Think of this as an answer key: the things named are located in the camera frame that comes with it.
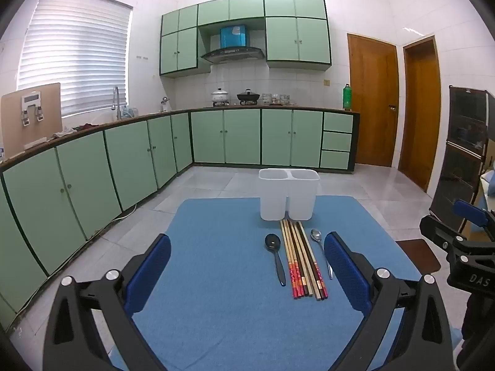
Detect white double utensil holder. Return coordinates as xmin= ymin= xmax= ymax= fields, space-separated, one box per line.
xmin=258 ymin=168 xmax=321 ymax=222

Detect black plastic spoon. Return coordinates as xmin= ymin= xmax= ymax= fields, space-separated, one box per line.
xmin=265 ymin=234 xmax=287 ymax=287

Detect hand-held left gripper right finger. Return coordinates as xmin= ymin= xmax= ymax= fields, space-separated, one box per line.
xmin=323 ymin=231 xmax=453 ymax=371

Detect jars on counter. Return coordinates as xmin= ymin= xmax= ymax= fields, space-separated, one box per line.
xmin=262 ymin=93 xmax=297 ymax=106

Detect green wall cabinets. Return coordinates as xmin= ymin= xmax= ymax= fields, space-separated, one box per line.
xmin=160 ymin=0 xmax=332 ymax=78

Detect plain bamboo chopstick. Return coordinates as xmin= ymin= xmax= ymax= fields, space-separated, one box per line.
xmin=292 ymin=220 xmax=316 ymax=298
xmin=295 ymin=220 xmax=321 ymax=301

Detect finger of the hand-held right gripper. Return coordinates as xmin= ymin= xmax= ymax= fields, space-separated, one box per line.
xmin=454 ymin=199 xmax=495 ymax=240
xmin=420 ymin=215 xmax=469 ymax=256

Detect metal faucet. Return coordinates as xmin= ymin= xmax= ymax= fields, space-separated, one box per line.
xmin=112 ymin=86 xmax=123 ymax=121

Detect red patterned chopstick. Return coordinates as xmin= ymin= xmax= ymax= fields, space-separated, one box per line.
xmin=283 ymin=220 xmax=303 ymax=299
xmin=280 ymin=220 xmax=299 ymax=299
xmin=289 ymin=220 xmax=312 ymax=297

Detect cardboard box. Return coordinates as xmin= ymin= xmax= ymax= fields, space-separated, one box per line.
xmin=1 ymin=83 xmax=62 ymax=159

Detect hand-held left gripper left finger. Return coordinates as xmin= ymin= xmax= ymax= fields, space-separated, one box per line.
xmin=42 ymin=233 xmax=173 ymax=371

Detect metal spoon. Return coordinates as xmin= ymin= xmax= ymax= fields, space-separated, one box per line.
xmin=310 ymin=229 xmax=334 ymax=280

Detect range hood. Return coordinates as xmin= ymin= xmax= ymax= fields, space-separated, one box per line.
xmin=200 ymin=25 xmax=266 ymax=65

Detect plain wooden door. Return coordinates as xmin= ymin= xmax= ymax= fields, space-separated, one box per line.
xmin=398 ymin=36 xmax=442 ymax=193

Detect black glass cabinet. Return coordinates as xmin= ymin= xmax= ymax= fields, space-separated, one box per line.
xmin=429 ymin=85 xmax=495 ymax=233

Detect brown wooden stool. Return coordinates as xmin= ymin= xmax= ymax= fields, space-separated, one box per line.
xmin=394 ymin=239 xmax=441 ymax=276

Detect wooden door with handle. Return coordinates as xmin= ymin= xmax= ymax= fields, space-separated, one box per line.
xmin=347 ymin=33 xmax=399 ymax=168

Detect blue table mat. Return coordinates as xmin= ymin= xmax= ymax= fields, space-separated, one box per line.
xmin=110 ymin=196 xmax=424 ymax=371

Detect green base cabinets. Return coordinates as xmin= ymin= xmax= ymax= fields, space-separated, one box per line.
xmin=0 ymin=108 xmax=360 ymax=329

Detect white floor cable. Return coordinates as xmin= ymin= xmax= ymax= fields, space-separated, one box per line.
xmin=111 ymin=203 xmax=139 ymax=222

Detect white window blind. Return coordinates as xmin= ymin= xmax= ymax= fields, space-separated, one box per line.
xmin=17 ymin=0 xmax=133 ymax=118

